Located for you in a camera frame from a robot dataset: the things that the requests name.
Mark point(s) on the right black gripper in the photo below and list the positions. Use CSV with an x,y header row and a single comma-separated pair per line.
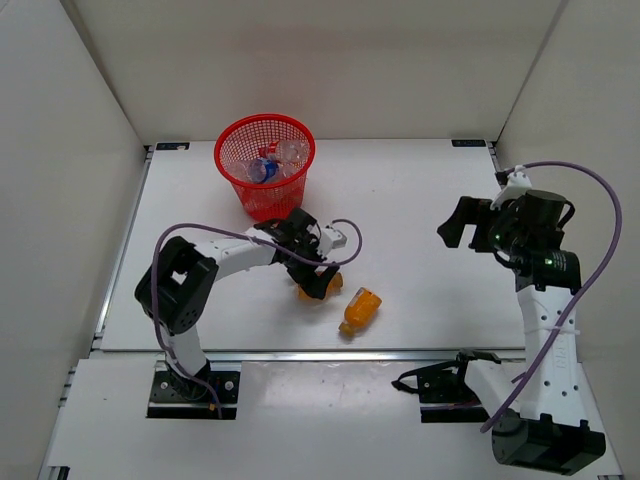
x,y
476,211

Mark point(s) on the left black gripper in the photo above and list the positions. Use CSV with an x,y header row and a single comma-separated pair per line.
x,y
308,279

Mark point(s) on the orange juice bottle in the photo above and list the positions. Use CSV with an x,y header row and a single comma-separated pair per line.
x,y
334,287
360,312

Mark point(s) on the clear bottle blue label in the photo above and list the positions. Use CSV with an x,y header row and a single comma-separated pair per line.
x,y
265,171

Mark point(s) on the clear bottle red label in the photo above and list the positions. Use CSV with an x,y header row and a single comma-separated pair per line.
x,y
286,151

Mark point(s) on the crushed green plastic bottle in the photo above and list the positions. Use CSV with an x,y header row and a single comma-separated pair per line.
x,y
252,199

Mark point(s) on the clear plastic bottle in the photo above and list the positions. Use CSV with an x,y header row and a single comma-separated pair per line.
x,y
240,170

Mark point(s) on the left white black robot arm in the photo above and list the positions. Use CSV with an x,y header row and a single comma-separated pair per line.
x,y
176,287

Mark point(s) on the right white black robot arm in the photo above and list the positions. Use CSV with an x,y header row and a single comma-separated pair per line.
x,y
536,420

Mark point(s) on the right blue corner sticker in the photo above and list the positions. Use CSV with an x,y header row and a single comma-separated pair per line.
x,y
468,143

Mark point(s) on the red mesh plastic basket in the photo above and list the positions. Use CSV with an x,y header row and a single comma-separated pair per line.
x,y
241,142

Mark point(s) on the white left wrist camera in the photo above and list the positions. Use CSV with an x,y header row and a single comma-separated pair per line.
x,y
330,239

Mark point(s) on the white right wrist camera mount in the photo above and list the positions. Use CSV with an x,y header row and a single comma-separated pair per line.
x,y
514,183

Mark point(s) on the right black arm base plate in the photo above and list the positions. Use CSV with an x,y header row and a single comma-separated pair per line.
x,y
443,395

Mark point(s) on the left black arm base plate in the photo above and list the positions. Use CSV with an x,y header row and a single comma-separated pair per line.
x,y
172,397

